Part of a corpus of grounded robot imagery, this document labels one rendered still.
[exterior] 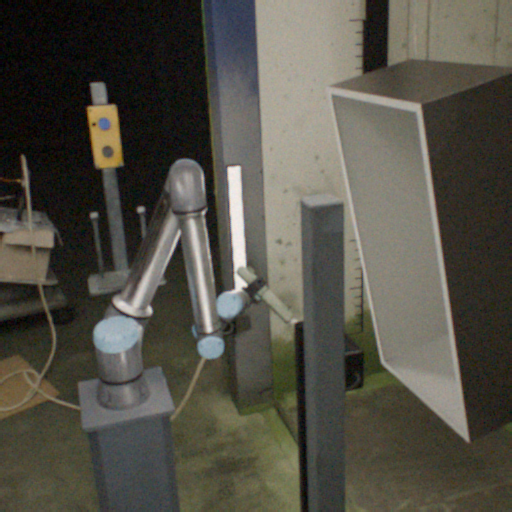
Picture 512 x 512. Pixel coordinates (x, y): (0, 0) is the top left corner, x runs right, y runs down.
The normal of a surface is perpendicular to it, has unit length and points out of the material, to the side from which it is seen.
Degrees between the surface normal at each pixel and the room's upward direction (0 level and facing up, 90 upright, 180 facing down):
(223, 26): 90
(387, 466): 0
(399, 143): 90
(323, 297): 90
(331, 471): 90
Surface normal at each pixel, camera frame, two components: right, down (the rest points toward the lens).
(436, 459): -0.05, -0.94
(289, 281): 0.29, 0.31
